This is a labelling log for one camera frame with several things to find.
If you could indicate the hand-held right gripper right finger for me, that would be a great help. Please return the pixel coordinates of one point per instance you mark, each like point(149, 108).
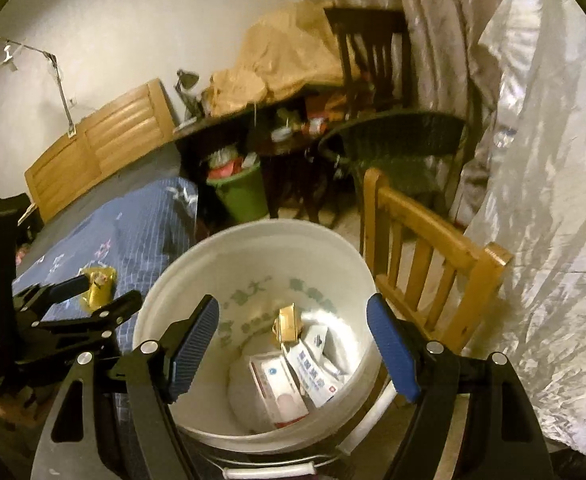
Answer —
point(390, 345)

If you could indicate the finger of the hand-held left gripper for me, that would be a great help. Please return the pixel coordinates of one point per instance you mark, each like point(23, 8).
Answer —
point(118, 307)
point(58, 290)

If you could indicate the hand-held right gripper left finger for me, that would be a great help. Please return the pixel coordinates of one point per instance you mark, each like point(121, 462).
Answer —
point(193, 350)

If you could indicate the gold foil packet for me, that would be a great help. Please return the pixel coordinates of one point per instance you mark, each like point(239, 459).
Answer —
point(98, 285)

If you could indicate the small white packet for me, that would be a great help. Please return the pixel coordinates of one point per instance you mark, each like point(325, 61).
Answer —
point(317, 339)

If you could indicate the pink white box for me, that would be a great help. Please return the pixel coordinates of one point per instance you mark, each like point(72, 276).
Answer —
point(273, 385)

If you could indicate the small gold box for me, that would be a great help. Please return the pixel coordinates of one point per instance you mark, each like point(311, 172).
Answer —
point(288, 327)

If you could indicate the white plastic bucket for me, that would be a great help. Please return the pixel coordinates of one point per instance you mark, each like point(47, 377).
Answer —
point(253, 260)

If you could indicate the blue checked blanket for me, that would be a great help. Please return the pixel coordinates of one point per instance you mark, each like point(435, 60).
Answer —
point(138, 240)

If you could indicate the light wooden chair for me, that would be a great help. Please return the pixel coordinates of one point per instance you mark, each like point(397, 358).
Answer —
point(423, 260)

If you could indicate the dark grey mattress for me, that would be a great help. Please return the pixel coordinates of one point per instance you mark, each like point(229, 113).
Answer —
point(123, 175)

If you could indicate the wooden headboard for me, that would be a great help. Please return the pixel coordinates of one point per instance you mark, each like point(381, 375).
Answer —
point(98, 145)

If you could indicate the green waste bin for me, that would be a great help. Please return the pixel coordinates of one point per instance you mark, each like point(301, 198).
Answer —
point(243, 195)

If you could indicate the dark wooden desk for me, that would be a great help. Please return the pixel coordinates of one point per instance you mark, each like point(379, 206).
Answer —
point(213, 127)

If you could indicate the silver plastic sheet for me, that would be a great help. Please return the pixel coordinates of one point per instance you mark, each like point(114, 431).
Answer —
point(548, 210)

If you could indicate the dark round stool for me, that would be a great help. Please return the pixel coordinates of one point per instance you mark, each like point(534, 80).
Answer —
point(293, 160)

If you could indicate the black desk lamp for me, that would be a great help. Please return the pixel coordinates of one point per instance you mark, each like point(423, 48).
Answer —
point(185, 82)

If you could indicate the dark wooden chair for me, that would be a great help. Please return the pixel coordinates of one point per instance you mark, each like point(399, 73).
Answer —
point(368, 60)

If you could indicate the orange cloth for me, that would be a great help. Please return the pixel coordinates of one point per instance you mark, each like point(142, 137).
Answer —
point(283, 50)

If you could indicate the patterned curtain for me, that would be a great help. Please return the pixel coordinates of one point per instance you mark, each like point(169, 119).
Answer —
point(438, 25)

